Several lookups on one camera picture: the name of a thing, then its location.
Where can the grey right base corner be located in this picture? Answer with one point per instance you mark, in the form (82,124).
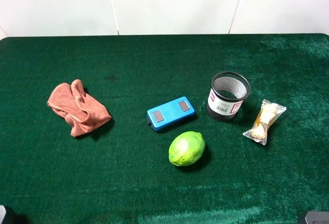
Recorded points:
(314,217)

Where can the grey base corner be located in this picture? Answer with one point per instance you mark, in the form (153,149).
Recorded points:
(314,217)
(3,213)

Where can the blue plastic box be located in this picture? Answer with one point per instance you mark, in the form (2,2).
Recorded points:
(169,113)

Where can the clear-wrapped snack packet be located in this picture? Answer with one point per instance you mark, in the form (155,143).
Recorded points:
(268,114)

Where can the dark green table cloth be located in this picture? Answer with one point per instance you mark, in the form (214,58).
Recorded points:
(121,173)

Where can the green lime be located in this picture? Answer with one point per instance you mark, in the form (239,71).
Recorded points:
(186,148)

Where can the orange crumpled cloth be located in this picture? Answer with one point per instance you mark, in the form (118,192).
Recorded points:
(80,110)

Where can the black mesh pen cup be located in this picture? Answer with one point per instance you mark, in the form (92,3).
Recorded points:
(228,92)

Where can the grey left base corner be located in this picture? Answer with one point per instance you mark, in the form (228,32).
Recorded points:
(3,213)

